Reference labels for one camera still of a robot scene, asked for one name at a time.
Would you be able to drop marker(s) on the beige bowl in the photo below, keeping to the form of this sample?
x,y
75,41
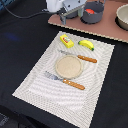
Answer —
x,y
122,15

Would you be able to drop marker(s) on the grey saucepan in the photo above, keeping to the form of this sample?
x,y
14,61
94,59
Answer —
x,y
98,8

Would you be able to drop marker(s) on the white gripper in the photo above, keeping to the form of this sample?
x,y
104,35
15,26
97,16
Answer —
x,y
65,7

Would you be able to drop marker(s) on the round wooden plate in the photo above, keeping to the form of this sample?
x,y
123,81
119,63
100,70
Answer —
x,y
69,66

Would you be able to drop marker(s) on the grey pot with handle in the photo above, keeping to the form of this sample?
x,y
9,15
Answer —
x,y
72,15

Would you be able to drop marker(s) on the red toy tomato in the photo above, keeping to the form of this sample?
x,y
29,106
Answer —
x,y
90,11

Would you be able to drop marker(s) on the fork with wooden handle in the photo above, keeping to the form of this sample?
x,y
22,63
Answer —
x,y
68,82

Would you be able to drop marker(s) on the knife with wooden handle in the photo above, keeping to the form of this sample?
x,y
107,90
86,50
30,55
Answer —
x,y
79,56

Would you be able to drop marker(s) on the woven beige placemat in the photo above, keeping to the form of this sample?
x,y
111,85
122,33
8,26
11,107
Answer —
x,y
68,103

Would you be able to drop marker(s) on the yellow toy cheese block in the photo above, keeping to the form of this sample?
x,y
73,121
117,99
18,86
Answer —
x,y
66,41

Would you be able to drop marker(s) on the yellow toy banana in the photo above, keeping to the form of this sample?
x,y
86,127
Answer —
x,y
87,44

